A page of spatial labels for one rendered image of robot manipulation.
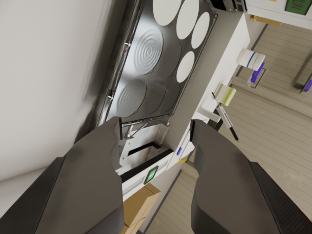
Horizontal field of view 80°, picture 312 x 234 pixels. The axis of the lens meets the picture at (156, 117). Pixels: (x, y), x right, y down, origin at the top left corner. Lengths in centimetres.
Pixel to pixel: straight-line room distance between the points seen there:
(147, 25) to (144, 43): 3
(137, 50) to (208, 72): 36
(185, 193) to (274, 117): 400
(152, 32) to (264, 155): 685
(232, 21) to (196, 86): 23
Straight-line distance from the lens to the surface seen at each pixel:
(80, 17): 39
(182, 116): 72
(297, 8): 59
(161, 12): 42
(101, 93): 47
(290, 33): 837
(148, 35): 40
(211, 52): 70
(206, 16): 63
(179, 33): 51
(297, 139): 733
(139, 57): 40
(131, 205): 344
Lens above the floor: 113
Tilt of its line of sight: 23 degrees down
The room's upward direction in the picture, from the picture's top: 121 degrees clockwise
